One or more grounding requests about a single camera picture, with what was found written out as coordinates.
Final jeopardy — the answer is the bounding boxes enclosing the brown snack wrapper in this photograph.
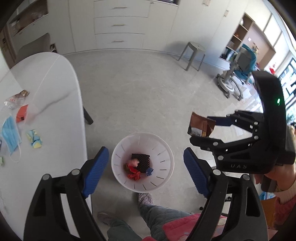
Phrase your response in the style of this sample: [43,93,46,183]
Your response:
[188,112,216,137]

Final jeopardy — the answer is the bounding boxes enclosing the grey paper ball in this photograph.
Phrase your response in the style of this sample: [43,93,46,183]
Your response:
[0,157,4,166]

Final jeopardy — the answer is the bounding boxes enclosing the pink paper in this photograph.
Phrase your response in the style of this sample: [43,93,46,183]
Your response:
[128,159,139,168]

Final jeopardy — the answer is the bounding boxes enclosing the red and brown wrapper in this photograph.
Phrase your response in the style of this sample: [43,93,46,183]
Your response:
[126,164,140,181]

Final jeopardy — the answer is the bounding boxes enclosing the blue face mask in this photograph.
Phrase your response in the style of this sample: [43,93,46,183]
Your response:
[1,115,22,163]

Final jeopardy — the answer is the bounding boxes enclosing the orange red wrapper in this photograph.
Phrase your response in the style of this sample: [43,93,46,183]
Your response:
[16,104,29,123]

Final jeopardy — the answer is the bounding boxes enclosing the wheeled robot base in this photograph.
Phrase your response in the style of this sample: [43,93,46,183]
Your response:
[216,44,258,101]

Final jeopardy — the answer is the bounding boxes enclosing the white trash bin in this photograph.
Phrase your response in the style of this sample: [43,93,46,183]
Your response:
[111,133,175,193]

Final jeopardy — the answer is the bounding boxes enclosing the black mesh trash piece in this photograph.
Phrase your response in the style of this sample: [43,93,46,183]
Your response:
[132,154,150,173]

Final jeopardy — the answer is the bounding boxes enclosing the person right hand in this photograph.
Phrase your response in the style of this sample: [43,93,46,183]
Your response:
[253,164,295,192]

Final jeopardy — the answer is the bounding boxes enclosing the pink floral clothing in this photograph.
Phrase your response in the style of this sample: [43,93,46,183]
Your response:
[137,184,295,240]

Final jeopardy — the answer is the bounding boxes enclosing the yellow and blue wrapper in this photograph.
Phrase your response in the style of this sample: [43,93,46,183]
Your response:
[26,129,43,149]

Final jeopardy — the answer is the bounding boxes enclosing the wooden shelf unit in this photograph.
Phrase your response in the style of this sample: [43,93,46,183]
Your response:
[220,13,275,70]

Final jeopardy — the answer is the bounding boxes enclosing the person legs and slippers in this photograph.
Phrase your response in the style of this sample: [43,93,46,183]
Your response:
[97,193,194,240]

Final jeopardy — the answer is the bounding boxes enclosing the grey stool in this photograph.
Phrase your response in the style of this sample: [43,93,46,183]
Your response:
[178,42,206,71]

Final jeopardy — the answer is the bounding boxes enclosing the clear plastic snack bag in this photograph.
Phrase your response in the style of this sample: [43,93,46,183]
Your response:
[4,90,30,109]

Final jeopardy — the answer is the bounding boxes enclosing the white drawer cabinet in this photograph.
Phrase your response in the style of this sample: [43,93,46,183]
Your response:
[44,1,230,54]

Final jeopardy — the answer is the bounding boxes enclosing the grey chair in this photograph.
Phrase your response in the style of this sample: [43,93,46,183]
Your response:
[15,33,57,64]

